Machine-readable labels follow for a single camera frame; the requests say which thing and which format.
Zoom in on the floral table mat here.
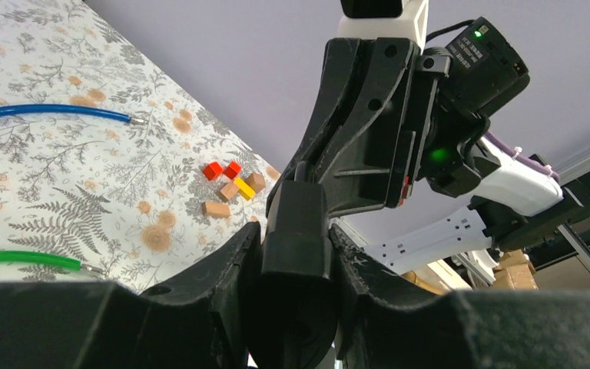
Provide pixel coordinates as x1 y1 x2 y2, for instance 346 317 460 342
0 1 280 292

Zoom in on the blue cable lock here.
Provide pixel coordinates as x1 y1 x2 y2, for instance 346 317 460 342
0 104 148 125

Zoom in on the red cube block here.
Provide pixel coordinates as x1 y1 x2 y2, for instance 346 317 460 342
223 161 241 180
202 161 224 181

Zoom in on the yellow block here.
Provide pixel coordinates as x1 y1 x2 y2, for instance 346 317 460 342
233 177 256 201

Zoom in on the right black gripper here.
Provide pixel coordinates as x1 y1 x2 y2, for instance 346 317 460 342
267 38 439 217

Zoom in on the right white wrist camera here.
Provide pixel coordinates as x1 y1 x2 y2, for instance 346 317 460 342
337 0 429 48

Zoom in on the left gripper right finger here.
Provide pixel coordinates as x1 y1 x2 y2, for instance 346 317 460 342
330 226 590 368

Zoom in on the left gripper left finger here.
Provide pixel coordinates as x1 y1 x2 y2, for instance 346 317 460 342
0 222 260 368

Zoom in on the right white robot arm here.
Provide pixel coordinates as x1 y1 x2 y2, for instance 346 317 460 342
267 18 590 273

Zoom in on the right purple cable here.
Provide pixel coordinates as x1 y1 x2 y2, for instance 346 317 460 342
483 132 561 181

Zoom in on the wooden block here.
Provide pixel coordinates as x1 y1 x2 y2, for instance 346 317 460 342
201 201 231 218
217 181 240 202
245 172 266 193

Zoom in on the green cable lock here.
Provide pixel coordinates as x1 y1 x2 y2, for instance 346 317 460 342
0 251 105 275

